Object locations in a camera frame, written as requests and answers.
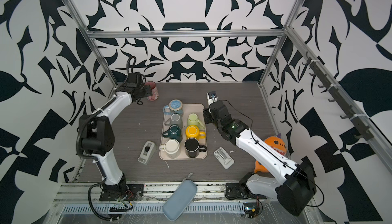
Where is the pink ceramic mug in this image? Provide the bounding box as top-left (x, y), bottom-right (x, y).
top-left (145, 81), bottom-right (159, 101)

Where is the grey ceramic mug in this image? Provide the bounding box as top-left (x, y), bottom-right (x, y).
top-left (164, 113), bottom-right (183, 129)

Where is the light blue butterfly mug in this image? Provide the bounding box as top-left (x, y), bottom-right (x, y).
top-left (163, 99), bottom-right (184, 117)

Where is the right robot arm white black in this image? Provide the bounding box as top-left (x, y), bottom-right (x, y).
top-left (203, 98), bottom-right (316, 216)

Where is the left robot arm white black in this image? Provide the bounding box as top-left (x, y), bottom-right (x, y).
top-left (76, 72), bottom-right (152, 186)

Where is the light green mug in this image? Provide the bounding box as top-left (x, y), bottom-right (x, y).
top-left (187, 113), bottom-right (205, 130)

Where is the yellow mug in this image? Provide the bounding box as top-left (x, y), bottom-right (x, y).
top-left (185, 125), bottom-right (206, 140)

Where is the black mug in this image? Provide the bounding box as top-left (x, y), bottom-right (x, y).
top-left (184, 138), bottom-right (207, 159)

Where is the dark green mug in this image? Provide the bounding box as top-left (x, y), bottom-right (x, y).
top-left (162, 124), bottom-right (183, 143)

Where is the white cream mug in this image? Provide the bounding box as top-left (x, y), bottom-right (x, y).
top-left (159, 139), bottom-right (181, 160)

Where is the beige serving tray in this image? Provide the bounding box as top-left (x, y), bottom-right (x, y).
top-left (159, 104), bottom-right (207, 161)

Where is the orange shark plush toy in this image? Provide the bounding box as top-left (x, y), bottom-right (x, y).
top-left (254, 136), bottom-right (287, 174)

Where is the blue-grey pencil case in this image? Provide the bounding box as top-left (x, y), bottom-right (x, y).
top-left (162, 173), bottom-right (198, 222)

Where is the green circuit board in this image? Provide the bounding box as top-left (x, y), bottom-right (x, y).
top-left (244, 201), bottom-right (263, 219)

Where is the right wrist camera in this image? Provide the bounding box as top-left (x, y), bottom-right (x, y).
top-left (207, 91), bottom-right (218, 106)

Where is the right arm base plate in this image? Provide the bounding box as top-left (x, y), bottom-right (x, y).
top-left (225, 172), bottom-right (267, 200)

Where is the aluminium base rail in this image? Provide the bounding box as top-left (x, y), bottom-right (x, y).
top-left (55, 179), bottom-right (314, 203)

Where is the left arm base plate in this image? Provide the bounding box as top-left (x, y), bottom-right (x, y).
top-left (100, 174), bottom-right (145, 202)

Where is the white cable duct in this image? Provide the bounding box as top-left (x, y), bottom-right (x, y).
top-left (62, 202), bottom-right (245, 215)

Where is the wall hook rack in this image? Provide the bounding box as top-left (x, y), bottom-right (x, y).
top-left (303, 52), bottom-right (375, 141)

